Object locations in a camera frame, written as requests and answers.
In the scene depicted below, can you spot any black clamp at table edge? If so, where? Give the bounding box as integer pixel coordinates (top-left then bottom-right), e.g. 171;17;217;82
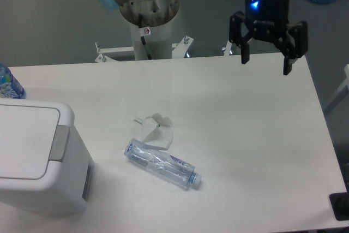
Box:
329;192;348;221

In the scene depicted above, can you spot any white trash can lid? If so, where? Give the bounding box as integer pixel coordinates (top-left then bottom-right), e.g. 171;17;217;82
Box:
1;105;65;180

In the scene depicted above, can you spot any black cable on pedestal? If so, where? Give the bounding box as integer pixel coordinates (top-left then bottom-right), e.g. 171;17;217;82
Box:
137;13;153;61

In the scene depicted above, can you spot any crushed clear plastic bottle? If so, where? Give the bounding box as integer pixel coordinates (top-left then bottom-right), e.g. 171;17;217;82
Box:
124;139;202;189

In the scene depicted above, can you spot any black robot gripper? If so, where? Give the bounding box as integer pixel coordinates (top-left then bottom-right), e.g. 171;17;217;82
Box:
228;0;308;76

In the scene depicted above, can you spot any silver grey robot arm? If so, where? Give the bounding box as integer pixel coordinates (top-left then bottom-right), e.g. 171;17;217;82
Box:
98;0;308;75

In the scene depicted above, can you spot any white trash can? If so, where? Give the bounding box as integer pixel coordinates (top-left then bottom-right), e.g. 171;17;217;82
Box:
1;99;94;214

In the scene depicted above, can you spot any crumpled white tissue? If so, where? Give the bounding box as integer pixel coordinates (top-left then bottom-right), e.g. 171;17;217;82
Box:
134;113;174;151

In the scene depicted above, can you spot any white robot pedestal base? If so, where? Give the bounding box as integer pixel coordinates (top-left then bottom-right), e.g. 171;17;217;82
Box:
94;0;232;63

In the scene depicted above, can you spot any blue labelled water bottle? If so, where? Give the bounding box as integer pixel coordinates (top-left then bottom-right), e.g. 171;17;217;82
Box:
1;63;26;99

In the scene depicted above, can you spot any white frame at right edge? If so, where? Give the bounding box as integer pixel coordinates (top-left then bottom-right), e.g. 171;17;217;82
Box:
323;64;348;116

